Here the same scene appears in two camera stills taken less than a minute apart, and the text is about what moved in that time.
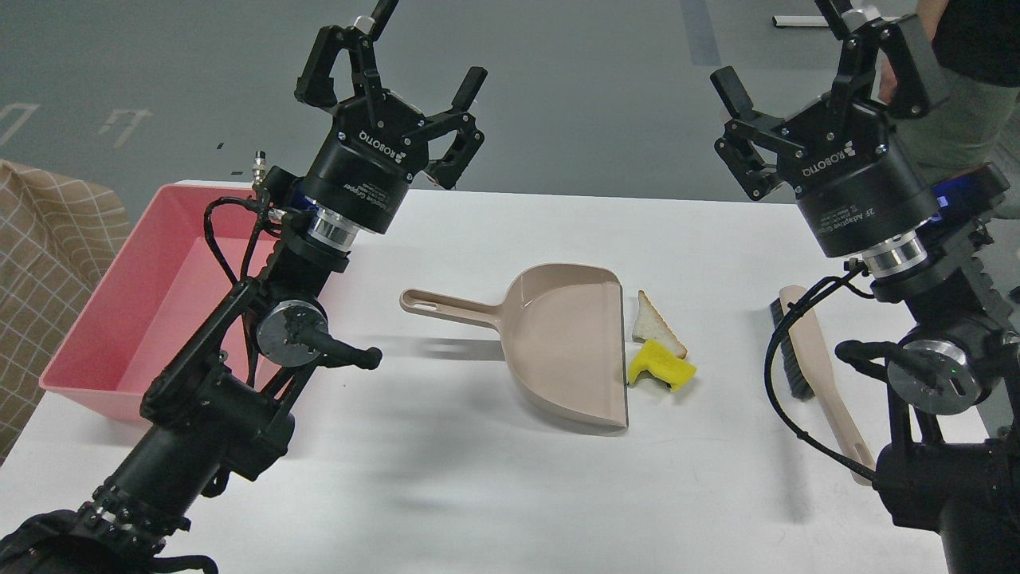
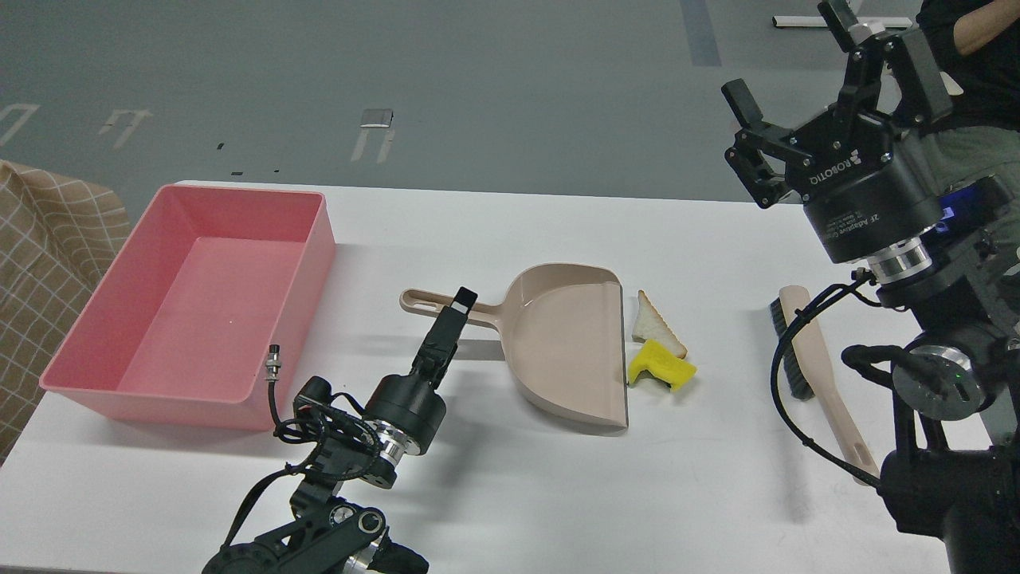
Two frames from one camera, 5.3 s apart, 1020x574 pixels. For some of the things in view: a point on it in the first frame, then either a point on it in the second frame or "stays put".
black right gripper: [858, 194] stays put
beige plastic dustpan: [562, 327] stays put
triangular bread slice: [650, 325] stays put
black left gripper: [379, 143] to [410, 402]
